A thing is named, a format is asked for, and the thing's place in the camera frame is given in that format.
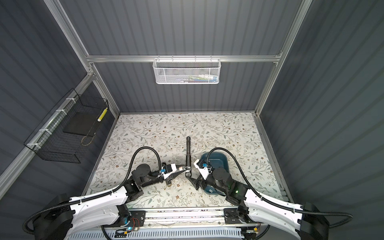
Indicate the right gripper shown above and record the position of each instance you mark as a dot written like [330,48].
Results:
[195,182]

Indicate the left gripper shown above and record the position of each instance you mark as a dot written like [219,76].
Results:
[176,174]

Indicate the black stapler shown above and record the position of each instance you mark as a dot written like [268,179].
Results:
[188,156]

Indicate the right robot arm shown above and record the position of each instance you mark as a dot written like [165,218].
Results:
[263,209]

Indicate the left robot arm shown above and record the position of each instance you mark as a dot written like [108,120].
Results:
[64,216]

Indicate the teal plastic tray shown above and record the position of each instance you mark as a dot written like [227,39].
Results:
[217,160]

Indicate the yellow marker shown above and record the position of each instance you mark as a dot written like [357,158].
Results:
[101,116]

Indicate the tubes in white basket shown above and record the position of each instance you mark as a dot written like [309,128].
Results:
[200,79]

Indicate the black pad in basket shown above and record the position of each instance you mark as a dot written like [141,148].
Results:
[82,124]

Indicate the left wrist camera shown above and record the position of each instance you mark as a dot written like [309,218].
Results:
[168,170]

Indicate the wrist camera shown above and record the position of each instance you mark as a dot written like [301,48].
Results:
[168,170]
[204,168]

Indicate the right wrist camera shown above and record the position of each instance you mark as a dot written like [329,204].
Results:
[204,168]

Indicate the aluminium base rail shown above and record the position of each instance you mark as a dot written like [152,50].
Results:
[215,216]

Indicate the white wire mesh basket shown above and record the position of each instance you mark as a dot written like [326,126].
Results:
[169,73]

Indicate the black wire basket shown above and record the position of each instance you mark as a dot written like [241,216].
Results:
[50,143]

